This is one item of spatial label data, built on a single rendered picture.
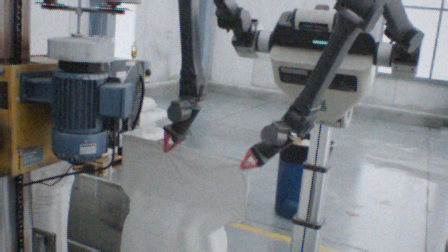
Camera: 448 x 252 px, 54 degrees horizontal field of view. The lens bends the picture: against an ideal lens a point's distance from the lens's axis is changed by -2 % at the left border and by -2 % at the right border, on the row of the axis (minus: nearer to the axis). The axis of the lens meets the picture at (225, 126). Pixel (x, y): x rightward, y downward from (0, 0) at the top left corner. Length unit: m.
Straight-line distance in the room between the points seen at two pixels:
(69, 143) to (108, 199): 0.95
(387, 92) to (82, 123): 8.39
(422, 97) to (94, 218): 7.81
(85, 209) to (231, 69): 8.13
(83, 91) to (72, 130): 0.11
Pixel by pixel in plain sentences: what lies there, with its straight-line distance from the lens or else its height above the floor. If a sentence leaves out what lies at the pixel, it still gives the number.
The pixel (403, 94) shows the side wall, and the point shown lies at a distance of 9.35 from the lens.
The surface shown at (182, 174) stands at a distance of 1.55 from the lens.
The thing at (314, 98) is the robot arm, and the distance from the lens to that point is 1.27.
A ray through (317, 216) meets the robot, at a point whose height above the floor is 0.73.
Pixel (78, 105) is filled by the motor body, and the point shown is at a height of 1.25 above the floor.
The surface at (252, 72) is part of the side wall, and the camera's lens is 9.99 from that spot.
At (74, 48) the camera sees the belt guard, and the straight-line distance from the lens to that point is 1.22.
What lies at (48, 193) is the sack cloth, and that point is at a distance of 1.89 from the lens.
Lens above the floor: 1.48
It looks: 12 degrees down
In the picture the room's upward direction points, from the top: 5 degrees clockwise
